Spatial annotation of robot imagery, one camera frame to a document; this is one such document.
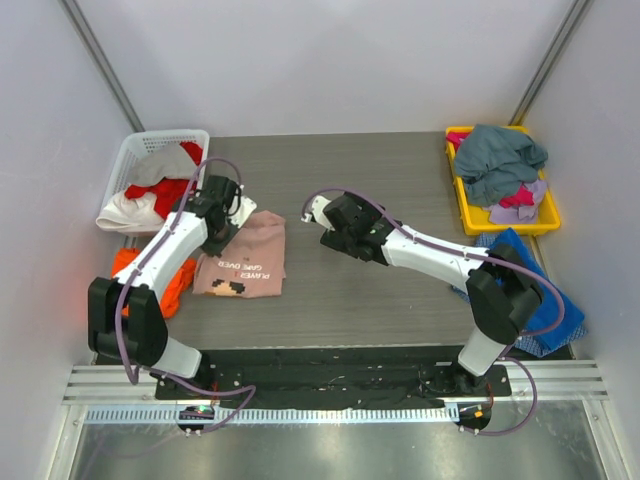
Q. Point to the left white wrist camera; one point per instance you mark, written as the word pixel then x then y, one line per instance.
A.
pixel 241 208

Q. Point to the yellow plastic bin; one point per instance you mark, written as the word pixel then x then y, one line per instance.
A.
pixel 476 220

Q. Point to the white slotted cable duct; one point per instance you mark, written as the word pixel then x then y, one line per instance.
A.
pixel 195 414

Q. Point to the orange folded t shirt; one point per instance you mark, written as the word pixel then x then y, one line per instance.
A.
pixel 178 285

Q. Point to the pink printed t shirt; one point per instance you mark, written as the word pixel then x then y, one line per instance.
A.
pixel 251 266

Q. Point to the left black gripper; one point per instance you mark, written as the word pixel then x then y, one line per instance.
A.
pixel 223 235

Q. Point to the blue checkered shirt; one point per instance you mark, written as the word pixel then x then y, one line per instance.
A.
pixel 572 327

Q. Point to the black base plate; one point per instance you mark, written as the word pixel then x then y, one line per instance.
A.
pixel 369 378

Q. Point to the white plastic basket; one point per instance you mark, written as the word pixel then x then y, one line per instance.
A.
pixel 139 145

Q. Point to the red cloth in basket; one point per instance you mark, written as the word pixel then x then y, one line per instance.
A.
pixel 168 192

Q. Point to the grey blue t shirt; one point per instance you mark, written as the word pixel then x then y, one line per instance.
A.
pixel 495 160

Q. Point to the magenta cloth in bin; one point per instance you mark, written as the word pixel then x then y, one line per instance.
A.
pixel 517 197

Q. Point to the grey cloth in basket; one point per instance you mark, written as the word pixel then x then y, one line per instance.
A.
pixel 170 162

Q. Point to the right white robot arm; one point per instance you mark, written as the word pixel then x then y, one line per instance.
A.
pixel 502 296

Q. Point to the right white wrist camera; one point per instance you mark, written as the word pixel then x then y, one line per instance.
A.
pixel 315 212

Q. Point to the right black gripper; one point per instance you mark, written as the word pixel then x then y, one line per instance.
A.
pixel 336 239

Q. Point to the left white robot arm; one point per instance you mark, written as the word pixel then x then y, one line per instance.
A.
pixel 125 321

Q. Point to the white cloth in basket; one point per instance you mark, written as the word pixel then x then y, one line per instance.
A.
pixel 130 216

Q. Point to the lilac cloth in bin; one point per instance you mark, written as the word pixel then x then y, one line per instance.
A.
pixel 520 208

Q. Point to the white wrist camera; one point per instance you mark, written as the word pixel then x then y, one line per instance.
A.
pixel 241 208
pixel 315 212

